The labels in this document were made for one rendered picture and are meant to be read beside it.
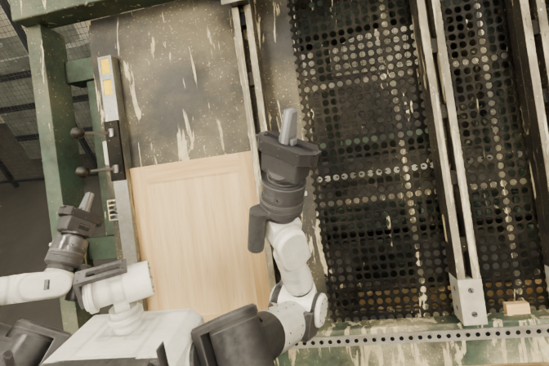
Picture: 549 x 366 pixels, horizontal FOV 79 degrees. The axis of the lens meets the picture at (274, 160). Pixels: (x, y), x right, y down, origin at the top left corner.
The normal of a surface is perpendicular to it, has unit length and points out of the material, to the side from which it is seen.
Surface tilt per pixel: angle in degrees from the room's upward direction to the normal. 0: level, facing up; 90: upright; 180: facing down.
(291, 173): 78
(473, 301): 58
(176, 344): 47
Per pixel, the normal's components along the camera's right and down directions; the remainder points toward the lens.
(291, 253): 0.49, 0.43
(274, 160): -0.60, 0.33
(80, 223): 0.86, -0.17
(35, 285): 0.63, -0.32
